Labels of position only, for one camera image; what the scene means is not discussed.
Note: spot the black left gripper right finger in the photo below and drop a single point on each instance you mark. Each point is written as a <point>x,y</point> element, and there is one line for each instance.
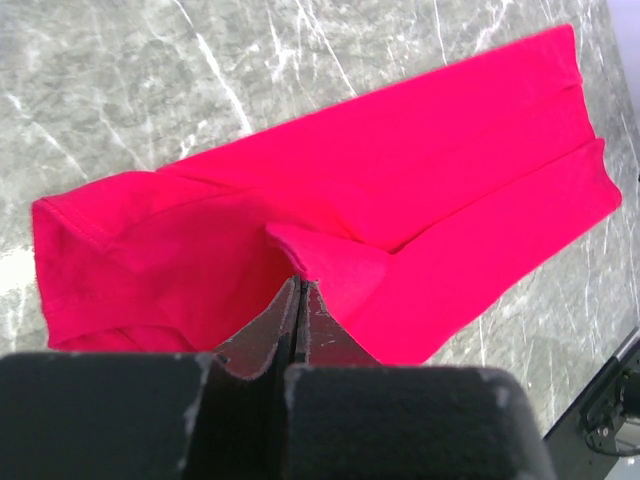
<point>349,417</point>

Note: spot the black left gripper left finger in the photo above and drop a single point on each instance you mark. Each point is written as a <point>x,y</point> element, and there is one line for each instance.
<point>211,415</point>

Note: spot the red t-shirt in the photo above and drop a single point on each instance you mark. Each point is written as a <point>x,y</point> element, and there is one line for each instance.
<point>414,208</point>

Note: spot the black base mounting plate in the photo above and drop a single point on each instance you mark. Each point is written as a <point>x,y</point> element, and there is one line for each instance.
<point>597,437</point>

